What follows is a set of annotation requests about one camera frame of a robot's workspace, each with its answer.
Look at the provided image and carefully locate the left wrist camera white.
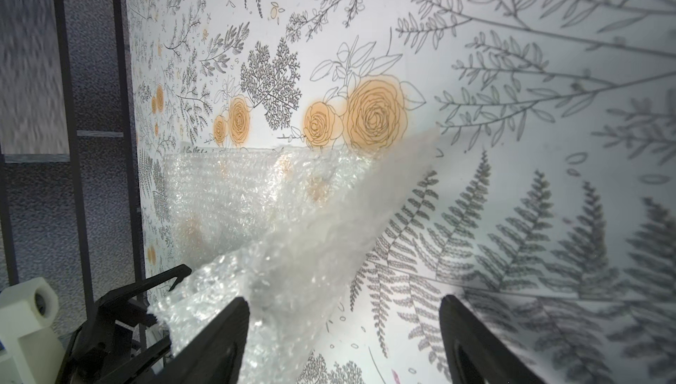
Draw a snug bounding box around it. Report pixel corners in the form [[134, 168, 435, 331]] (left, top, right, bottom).
[[1, 278, 64, 383]]

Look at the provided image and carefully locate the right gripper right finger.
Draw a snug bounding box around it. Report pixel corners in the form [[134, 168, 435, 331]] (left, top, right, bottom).
[[439, 295, 543, 384]]

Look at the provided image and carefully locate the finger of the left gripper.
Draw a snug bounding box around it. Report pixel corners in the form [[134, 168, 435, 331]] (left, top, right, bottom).
[[100, 336, 171, 384], [97, 264, 192, 310]]

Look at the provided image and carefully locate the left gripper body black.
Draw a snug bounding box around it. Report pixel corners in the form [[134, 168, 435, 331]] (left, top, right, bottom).
[[56, 306, 156, 383]]

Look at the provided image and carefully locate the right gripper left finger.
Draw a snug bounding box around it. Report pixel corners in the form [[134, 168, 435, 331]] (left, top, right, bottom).
[[142, 297, 250, 384]]

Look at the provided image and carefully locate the clear bubble wrap sheet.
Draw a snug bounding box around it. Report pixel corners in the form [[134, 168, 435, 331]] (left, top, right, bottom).
[[150, 132, 438, 383]]

